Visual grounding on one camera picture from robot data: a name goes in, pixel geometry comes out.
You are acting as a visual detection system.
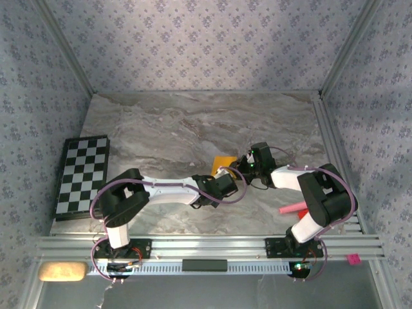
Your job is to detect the tan sponge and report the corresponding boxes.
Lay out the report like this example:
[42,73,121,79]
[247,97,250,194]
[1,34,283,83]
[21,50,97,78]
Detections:
[37,261,88,283]

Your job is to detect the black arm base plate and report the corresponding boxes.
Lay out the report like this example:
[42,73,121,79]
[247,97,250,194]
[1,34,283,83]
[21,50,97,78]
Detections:
[93,238,153,259]
[264,237,324,259]

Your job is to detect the long aluminium rail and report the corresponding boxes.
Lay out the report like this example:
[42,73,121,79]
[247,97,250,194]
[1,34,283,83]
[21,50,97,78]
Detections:
[34,234,386,262]

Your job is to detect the orange paper sheet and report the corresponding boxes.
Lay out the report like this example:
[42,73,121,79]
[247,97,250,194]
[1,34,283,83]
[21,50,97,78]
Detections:
[211,155,239,180]

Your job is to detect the black round controller board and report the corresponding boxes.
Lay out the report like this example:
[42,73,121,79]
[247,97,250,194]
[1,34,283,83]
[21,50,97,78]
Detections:
[106,262,133,280]
[287,260,312,280]

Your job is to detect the purple cable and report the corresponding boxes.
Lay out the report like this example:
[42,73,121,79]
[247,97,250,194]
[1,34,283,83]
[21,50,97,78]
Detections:
[268,146,359,283]
[89,165,248,285]

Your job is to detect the black rectangular bar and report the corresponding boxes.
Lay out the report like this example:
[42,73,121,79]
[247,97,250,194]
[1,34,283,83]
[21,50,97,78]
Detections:
[182,259,229,272]

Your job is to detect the aluminium frame post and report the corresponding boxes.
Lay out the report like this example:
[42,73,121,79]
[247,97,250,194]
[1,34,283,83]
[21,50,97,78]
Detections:
[319,0,387,97]
[32,0,97,96]

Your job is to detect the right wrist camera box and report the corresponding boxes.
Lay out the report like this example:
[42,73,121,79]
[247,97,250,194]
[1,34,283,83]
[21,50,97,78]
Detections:
[245,142,277,169]

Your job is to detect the pink foam stick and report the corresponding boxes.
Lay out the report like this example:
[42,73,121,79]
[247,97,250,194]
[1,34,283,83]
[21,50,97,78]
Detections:
[279,201,306,215]

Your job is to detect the white slotted cable duct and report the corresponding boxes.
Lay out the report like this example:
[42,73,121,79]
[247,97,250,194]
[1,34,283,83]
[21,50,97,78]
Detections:
[86,260,293,277]

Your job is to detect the black and white chessboard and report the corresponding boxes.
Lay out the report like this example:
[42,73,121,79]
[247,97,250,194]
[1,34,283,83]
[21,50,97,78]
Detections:
[53,134,112,222]

